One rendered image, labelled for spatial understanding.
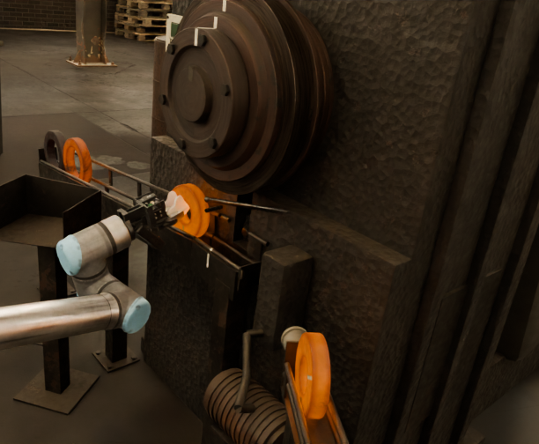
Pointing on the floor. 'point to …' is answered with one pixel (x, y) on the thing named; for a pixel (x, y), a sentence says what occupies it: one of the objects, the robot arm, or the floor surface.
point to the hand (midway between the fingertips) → (188, 204)
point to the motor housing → (251, 430)
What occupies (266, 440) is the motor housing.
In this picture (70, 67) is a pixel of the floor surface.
